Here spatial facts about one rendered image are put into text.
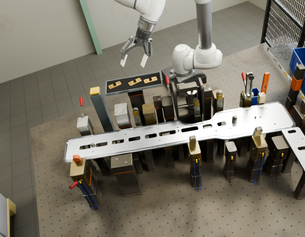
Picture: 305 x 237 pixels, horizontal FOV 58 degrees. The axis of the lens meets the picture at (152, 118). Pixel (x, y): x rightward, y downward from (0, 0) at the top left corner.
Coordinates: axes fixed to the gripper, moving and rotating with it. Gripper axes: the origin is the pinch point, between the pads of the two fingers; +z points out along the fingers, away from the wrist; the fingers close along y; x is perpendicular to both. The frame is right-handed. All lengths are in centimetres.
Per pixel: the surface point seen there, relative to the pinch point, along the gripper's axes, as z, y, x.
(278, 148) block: 8, -57, 72
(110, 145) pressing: 49, 5, 12
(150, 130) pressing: 35.9, -16.4, 17.4
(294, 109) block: -7, -82, 58
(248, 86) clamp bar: -7, -62, 34
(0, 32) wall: 115, 5, -282
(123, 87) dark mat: 24.7, -9.9, -13.9
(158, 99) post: 21.1, -24.1, 6.1
